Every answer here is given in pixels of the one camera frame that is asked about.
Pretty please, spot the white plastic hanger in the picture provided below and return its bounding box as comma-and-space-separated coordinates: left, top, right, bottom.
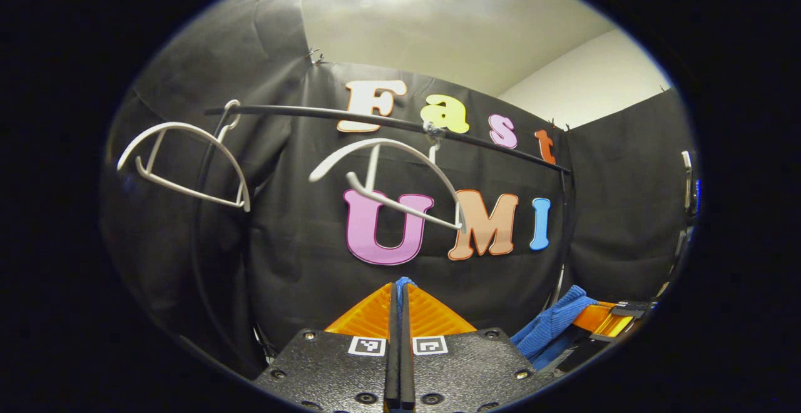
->
309, 122, 467, 233
117, 99, 252, 213

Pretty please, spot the blue corduroy jacket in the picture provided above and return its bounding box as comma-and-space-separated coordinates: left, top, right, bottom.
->
394, 277, 599, 371

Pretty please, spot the black clothes rack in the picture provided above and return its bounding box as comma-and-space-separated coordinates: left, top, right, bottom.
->
190, 104, 575, 364

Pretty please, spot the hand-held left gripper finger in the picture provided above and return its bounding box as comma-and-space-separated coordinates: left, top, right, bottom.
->
253, 282, 400, 412
400, 283, 555, 412

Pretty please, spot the black backdrop cloth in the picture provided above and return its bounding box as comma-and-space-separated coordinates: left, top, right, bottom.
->
100, 0, 698, 379

